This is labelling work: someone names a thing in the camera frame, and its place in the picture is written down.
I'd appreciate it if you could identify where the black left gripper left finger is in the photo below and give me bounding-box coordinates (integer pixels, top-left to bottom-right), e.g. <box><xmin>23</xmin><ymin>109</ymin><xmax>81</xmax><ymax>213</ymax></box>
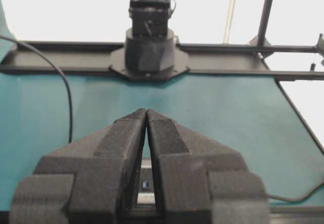
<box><xmin>9</xmin><ymin>108</ymin><xmax>146</xmax><ymax>223</ymax></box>

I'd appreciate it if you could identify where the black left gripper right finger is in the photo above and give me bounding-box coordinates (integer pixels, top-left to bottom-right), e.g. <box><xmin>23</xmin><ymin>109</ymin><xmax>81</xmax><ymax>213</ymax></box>
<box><xmin>146</xmin><ymin>109</ymin><xmax>270</xmax><ymax>223</ymax></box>

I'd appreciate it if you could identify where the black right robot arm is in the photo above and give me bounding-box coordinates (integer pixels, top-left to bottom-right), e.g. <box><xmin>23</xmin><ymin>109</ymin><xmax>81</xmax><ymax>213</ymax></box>
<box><xmin>108</xmin><ymin>0</ymin><xmax>190</xmax><ymax>82</ymax></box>

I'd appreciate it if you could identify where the black USB hub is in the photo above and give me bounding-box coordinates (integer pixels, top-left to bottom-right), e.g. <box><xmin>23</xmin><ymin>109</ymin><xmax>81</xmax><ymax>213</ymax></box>
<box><xmin>137</xmin><ymin>159</ymin><xmax>155</xmax><ymax>208</ymax></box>

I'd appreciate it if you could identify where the black metal frame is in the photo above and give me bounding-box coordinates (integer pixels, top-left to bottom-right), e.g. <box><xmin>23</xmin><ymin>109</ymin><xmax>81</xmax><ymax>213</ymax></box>
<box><xmin>0</xmin><ymin>0</ymin><xmax>324</xmax><ymax>156</ymax></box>

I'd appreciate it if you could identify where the black hub cable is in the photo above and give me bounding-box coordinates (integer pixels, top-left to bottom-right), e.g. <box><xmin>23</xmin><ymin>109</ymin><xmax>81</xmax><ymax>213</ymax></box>
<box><xmin>0</xmin><ymin>34</ymin><xmax>74</xmax><ymax>143</ymax></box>

